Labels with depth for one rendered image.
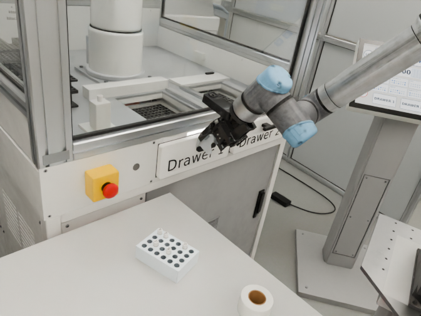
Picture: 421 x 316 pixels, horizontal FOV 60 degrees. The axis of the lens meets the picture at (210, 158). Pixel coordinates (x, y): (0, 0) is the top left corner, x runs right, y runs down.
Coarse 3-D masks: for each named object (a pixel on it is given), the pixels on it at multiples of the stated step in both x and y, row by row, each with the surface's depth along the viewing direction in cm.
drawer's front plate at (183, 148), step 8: (192, 136) 109; (160, 144) 102; (168, 144) 102; (176, 144) 104; (184, 144) 107; (192, 144) 109; (160, 152) 102; (168, 152) 103; (176, 152) 106; (184, 152) 108; (192, 152) 111; (200, 152) 114; (216, 152) 119; (224, 152) 123; (160, 160) 103; (168, 160) 105; (176, 160) 107; (184, 160) 110; (192, 160) 112; (200, 160) 115; (208, 160) 118; (160, 168) 104; (176, 168) 109; (184, 168) 111; (160, 176) 106; (168, 176) 108
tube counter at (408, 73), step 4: (408, 68) 148; (412, 68) 148; (416, 68) 148; (404, 72) 148; (408, 72) 148; (412, 72) 148; (416, 72) 148; (420, 72) 148; (408, 76) 148; (412, 76) 148; (416, 76) 148; (420, 76) 148
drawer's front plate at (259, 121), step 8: (256, 120) 127; (264, 120) 131; (256, 128) 129; (248, 136) 128; (256, 136) 132; (272, 136) 140; (280, 136) 144; (248, 144) 130; (256, 144) 134; (232, 152) 126
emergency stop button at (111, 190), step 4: (108, 184) 87; (112, 184) 87; (104, 188) 87; (108, 188) 87; (112, 188) 87; (116, 188) 88; (104, 192) 87; (108, 192) 87; (112, 192) 88; (116, 192) 89; (104, 196) 88; (108, 196) 88; (112, 196) 88
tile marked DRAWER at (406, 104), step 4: (400, 100) 146; (404, 100) 146; (408, 100) 146; (412, 100) 146; (416, 100) 146; (400, 104) 146; (404, 104) 145; (408, 104) 145; (412, 104) 145; (416, 104) 145; (420, 104) 145; (400, 108) 145; (404, 108) 145; (408, 108) 145; (412, 108) 145; (416, 108) 145; (420, 108) 145; (420, 112) 144
